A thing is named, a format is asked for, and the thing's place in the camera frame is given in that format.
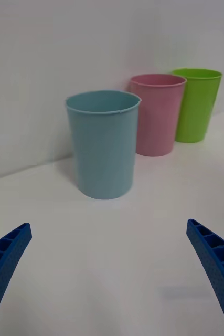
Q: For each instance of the green plastic bin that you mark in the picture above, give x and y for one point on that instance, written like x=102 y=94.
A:
x=198 y=105

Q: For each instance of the pale blue plastic bin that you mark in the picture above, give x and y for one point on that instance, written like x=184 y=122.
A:
x=104 y=152

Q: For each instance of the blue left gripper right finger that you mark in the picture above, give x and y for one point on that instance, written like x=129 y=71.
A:
x=216 y=265

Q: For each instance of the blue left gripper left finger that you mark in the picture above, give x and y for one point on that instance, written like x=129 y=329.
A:
x=4 y=265

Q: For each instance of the pink plastic bin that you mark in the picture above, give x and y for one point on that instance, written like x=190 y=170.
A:
x=156 y=120

